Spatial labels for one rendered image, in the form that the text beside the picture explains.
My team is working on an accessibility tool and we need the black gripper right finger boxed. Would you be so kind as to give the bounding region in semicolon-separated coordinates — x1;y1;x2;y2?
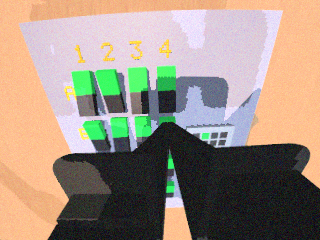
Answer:
168;122;311;240

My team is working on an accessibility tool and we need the pale lavender switch panel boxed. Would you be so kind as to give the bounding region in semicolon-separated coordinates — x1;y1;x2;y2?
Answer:
18;9;283;153

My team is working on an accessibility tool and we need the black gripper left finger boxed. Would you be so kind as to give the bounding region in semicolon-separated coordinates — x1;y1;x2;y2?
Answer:
52;122;169;240

